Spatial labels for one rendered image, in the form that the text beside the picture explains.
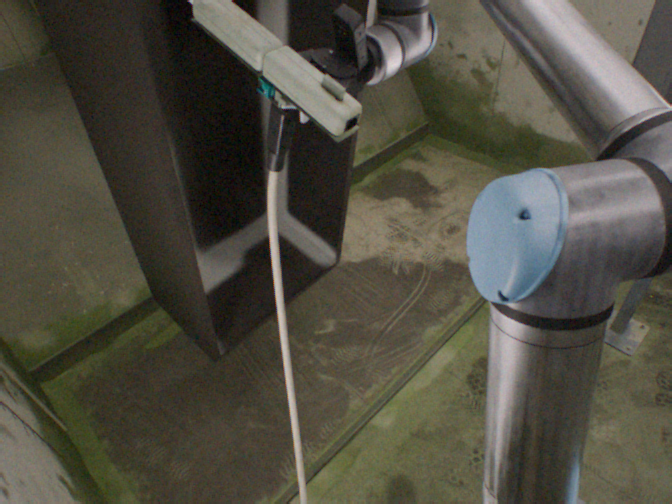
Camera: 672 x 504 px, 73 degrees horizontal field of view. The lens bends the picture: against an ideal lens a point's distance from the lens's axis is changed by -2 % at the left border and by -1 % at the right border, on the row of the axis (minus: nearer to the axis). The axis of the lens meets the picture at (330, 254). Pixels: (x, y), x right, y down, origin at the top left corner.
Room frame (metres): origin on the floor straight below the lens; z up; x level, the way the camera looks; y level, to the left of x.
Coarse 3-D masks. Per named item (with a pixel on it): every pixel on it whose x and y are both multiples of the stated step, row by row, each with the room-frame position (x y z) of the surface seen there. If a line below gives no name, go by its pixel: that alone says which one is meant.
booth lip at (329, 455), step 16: (480, 304) 1.36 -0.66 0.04; (464, 320) 1.27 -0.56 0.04; (448, 336) 1.20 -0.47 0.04; (432, 352) 1.12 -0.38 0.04; (416, 368) 1.06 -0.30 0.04; (400, 384) 0.99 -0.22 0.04; (384, 400) 0.93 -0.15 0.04; (368, 416) 0.87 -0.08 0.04; (352, 432) 0.81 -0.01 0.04; (336, 448) 0.76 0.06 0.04; (320, 464) 0.71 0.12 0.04; (288, 496) 0.61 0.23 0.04
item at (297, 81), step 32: (192, 0) 0.77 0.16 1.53; (224, 0) 0.75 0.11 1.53; (224, 32) 0.70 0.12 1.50; (256, 32) 0.69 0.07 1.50; (256, 64) 0.66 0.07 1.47; (288, 64) 0.63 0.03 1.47; (288, 96) 0.62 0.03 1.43; (320, 96) 0.58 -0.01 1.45; (288, 128) 0.66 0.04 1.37; (352, 128) 0.58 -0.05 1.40
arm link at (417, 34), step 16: (384, 16) 0.85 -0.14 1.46; (400, 16) 0.83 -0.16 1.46; (416, 16) 0.83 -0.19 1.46; (432, 16) 0.89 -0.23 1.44; (400, 32) 0.82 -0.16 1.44; (416, 32) 0.83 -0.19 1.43; (432, 32) 0.86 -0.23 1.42; (400, 48) 0.80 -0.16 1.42; (416, 48) 0.83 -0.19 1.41; (400, 64) 0.80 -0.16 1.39
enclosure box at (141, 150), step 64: (64, 0) 0.87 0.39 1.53; (128, 0) 0.73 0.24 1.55; (256, 0) 1.38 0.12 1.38; (320, 0) 1.28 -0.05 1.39; (64, 64) 0.98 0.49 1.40; (128, 64) 0.75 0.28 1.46; (192, 64) 1.24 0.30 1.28; (128, 128) 0.83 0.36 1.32; (192, 128) 1.24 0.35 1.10; (256, 128) 1.42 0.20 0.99; (320, 128) 1.32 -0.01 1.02; (128, 192) 0.96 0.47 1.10; (192, 192) 1.25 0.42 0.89; (256, 192) 1.45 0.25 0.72; (320, 192) 1.34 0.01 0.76; (192, 256) 0.82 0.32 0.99; (256, 256) 1.33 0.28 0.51; (320, 256) 1.33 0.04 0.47; (192, 320) 0.91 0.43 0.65; (256, 320) 1.05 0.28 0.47
